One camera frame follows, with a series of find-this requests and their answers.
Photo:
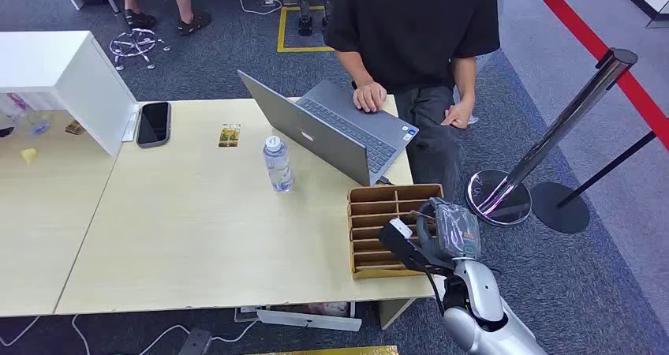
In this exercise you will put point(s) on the person's right hand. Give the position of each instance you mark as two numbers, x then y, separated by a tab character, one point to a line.
369	96

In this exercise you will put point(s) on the red barrier belt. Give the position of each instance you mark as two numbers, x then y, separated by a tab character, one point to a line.
585	34

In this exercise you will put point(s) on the person's right forearm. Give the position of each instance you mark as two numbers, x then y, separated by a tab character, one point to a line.
355	68

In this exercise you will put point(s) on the small printed card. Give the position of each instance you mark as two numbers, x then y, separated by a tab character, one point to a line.
229	136

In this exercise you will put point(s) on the person's left hand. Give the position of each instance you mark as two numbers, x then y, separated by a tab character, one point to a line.
459	115

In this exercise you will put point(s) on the black floor stand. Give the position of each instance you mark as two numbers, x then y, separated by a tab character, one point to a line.
304	7
327	0

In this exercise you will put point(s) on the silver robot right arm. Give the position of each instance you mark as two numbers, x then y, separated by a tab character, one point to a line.
486	295

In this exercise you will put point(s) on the grey laptop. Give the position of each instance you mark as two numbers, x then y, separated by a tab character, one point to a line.
340	133

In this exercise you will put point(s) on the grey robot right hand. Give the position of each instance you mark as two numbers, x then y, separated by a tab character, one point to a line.
455	232

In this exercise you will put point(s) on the cardboard slot organizer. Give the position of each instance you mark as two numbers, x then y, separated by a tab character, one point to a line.
381	206

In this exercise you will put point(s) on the clear water bottle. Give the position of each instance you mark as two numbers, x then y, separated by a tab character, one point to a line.
277	167

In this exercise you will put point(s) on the clear plastic bottle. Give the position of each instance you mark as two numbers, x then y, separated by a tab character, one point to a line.
23	113

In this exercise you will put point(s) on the metal floor socket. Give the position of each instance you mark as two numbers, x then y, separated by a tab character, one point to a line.
195	343

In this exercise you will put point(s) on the black smartphone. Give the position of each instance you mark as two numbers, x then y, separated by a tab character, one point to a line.
153	124

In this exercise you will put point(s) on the person's left forearm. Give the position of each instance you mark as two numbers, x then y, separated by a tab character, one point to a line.
464	78

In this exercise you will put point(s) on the small black object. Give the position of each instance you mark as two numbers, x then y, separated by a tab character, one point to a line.
5	131

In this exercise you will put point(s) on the black stanchion post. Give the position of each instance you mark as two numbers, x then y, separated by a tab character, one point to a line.
559	209

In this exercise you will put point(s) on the chrome stanchion post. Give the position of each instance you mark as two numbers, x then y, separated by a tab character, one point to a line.
554	133

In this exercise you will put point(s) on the small yellow object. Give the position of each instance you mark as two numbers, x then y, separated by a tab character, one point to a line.
29	155

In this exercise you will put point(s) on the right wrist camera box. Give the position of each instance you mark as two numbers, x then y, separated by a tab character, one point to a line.
401	240

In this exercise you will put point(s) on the white desk shelf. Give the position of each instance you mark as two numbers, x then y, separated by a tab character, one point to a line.
68	65

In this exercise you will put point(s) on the white drawer box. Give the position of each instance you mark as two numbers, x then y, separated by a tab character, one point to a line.
308	320

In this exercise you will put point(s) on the small brown card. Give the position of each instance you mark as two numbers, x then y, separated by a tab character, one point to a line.
75	128

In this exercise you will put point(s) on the chrome chair base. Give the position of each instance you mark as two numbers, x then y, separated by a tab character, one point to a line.
134	44

